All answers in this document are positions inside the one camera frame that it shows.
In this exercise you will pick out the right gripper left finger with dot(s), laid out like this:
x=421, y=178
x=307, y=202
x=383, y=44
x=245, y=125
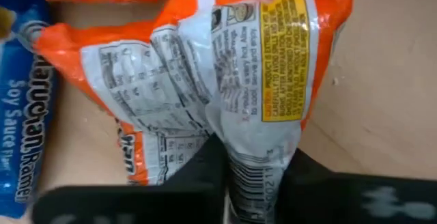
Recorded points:
x=136, y=207

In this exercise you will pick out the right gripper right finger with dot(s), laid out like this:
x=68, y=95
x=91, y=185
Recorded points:
x=341, y=200

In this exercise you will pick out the blue Maruchan ramen pack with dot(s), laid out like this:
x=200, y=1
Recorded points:
x=24, y=114

